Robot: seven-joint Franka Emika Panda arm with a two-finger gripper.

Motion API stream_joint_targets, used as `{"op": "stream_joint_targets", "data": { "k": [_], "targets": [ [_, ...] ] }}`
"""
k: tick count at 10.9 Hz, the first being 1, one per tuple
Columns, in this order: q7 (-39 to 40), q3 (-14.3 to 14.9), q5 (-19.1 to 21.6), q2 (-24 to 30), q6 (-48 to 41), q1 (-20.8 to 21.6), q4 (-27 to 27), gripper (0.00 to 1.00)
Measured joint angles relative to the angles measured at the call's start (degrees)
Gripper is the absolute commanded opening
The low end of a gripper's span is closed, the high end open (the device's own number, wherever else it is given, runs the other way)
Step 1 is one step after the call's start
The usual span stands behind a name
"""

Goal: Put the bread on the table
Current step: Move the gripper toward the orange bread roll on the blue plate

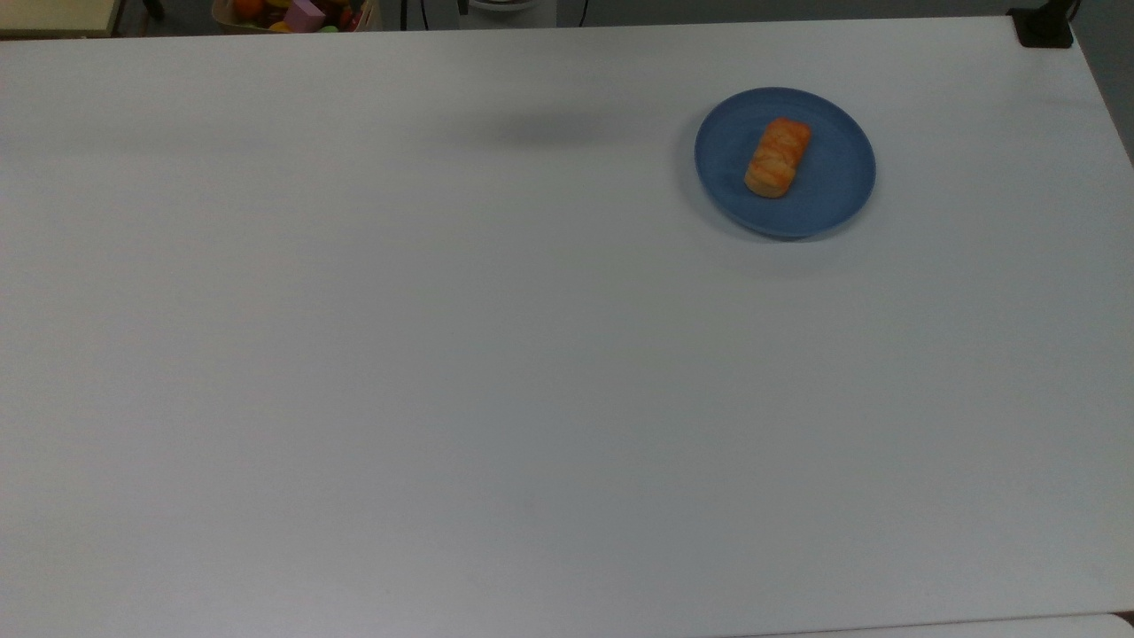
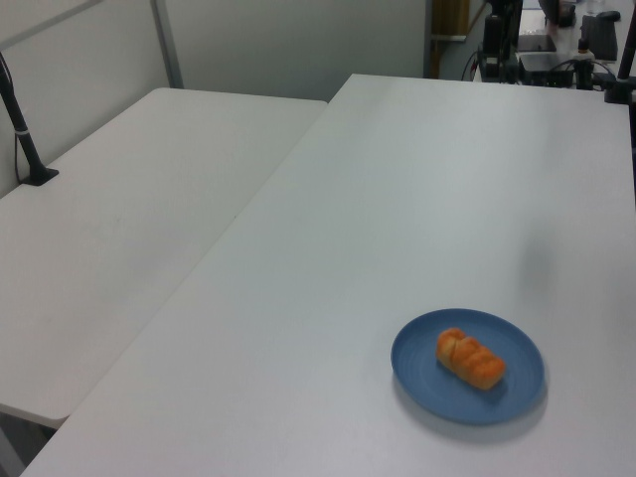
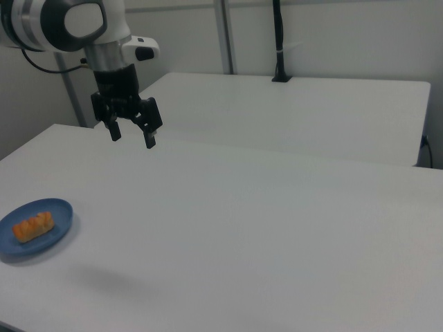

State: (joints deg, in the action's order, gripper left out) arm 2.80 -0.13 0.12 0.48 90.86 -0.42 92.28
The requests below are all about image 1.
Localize black clamp mount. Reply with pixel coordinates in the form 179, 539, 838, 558
1009, 0, 1076, 50

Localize beige toy basket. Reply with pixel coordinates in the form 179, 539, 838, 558
211, 0, 382, 35

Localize pink toy block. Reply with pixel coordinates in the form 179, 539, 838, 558
284, 0, 328, 34

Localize blue round plate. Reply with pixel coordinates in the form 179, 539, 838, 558
694, 86, 877, 239

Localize light wooden table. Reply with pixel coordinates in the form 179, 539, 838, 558
0, 0, 123, 39

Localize orange glazed bread roll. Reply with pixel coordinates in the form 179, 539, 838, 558
744, 117, 812, 199

